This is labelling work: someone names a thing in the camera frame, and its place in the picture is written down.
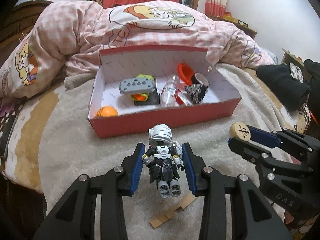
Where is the white black robot figure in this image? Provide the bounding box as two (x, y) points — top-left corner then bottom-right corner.
(142, 124), (184, 198)

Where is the round wooden chess piece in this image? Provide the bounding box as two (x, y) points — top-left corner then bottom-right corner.
(229, 121), (251, 141)

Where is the wooden notched block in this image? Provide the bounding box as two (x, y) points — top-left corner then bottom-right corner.
(149, 193), (196, 229)

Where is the orange ping pong ball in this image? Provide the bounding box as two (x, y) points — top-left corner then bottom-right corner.
(96, 106), (118, 117)

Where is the clear plastic bottle red label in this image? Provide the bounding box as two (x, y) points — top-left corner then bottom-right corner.
(160, 74), (180, 108)

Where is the dark patterned fabric beanbag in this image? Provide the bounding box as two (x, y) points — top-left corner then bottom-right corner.
(184, 84), (208, 105)

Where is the black metal tray piece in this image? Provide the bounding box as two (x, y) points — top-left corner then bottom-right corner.
(133, 78), (160, 106)

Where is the green orange toy cutter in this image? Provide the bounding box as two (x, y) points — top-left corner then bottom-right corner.
(130, 74), (155, 102)

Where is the black tape roll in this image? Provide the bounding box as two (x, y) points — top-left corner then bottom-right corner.
(191, 73), (209, 87)

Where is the black clothing pile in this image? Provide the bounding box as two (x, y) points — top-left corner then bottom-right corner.
(256, 59), (319, 116)

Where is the grey white towel blanket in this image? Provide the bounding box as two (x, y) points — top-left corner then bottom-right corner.
(39, 63), (286, 239)

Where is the red cardboard box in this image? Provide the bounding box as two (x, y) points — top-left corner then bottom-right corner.
(87, 44), (243, 139)

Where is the dotted brown bed sheet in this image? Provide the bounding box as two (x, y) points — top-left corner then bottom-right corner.
(1, 98), (25, 171)

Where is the pink checkered quilt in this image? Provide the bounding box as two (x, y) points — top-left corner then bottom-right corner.
(1, 1), (273, 98)

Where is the brown wooden headboard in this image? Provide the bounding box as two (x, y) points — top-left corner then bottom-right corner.
(1, 0), (52, 66)

